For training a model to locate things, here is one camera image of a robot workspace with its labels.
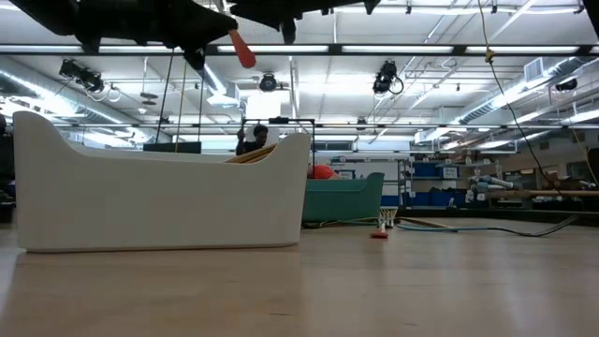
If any black aluminium table frame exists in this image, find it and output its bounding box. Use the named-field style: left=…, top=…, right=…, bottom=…
left=397, top=207, right=599, bottom=227

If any black hanging camera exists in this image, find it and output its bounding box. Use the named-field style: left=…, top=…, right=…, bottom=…
left=372, top=59, right=404, bottom=96

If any blue storage bin shelf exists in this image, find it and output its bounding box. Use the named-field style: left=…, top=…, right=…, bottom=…
left=397, top=158, right=469, bottom=208

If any person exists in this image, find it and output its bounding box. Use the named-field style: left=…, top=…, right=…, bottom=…
left=235, top=124, right=270, bottom=156
left=307, top=163, right=343, bottom=181

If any teal plastic bin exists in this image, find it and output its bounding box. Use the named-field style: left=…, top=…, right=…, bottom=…
left=301, top=171, right=386, bottom=224

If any white pipe bundle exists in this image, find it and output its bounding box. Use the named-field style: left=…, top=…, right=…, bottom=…
left=470, top=175, right=515, bottom=193

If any black monitor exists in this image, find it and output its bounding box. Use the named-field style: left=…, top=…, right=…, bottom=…
left=142, top=141, right=203, bottom=154

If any white ceiling vent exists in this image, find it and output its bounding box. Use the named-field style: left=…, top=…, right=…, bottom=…
left=523, top=56, right=545, bottom=83

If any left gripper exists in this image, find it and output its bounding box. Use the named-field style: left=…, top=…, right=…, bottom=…
left=74, top=0, right=240, bottom=71

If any white plastic bin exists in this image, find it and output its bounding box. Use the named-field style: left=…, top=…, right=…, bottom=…
left=12, top=110, right=312, bottom=254

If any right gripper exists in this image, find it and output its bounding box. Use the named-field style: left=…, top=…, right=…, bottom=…
left=228, top=0, right=381, bottom=46

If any wooden bench top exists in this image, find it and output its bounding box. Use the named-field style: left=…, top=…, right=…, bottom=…
left=486, top=189, right=599, bottom=198

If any round black ceiling camera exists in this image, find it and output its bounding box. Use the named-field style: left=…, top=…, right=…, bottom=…
left=258, top=72, right=280, bottom=94

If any orange-handled silver fork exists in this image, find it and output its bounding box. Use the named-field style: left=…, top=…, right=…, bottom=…
left=227, top=29, right=257, bottom=69
left=369, top=207, right=400, bottom=241

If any black ceiling camera cluster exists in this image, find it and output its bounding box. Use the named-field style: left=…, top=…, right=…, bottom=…
left=58, top=58, right=107, bottom=94

